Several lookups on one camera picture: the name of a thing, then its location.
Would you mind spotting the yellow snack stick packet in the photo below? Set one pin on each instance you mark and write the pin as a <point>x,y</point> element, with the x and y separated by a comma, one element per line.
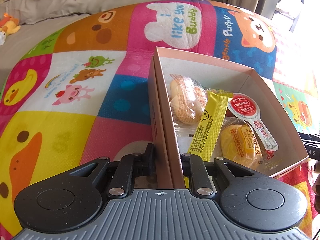
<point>209,127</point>

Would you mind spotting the orange yellow plush toy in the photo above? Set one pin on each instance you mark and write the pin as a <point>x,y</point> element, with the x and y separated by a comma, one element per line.
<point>9,25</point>

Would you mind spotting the colourful cartoon play mat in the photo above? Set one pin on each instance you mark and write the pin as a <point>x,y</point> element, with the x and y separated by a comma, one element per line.
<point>82,91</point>

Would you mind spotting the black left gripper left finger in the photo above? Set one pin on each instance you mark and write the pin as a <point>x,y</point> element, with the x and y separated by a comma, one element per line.
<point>128,169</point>

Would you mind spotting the yellow cake snack packet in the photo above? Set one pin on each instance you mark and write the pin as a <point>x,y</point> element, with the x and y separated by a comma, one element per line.
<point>238,142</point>

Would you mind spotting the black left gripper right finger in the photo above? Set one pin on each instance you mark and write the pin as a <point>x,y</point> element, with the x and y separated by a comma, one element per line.
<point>199,181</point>

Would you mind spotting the clear bag of buns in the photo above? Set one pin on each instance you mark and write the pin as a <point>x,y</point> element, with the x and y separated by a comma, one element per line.
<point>188,101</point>

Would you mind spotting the pink cardboard box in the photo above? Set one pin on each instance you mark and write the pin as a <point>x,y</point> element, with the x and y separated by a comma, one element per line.
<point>213,72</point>

